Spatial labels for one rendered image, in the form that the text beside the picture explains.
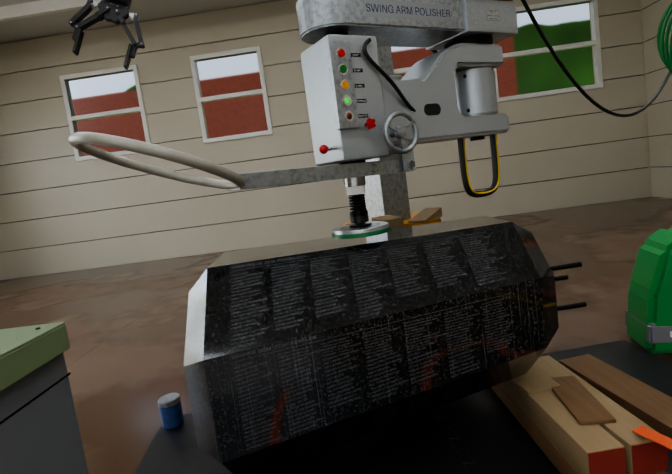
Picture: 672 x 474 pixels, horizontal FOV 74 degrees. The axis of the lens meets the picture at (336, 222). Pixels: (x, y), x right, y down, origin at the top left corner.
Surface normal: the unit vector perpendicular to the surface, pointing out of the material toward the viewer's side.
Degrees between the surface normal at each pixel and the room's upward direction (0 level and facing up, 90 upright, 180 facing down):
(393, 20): 90
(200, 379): 90
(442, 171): 90
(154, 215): 90
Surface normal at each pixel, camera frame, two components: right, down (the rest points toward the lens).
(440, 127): 0.50, 0.03
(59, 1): -0.04, 0.11
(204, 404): -0.59, 0.17
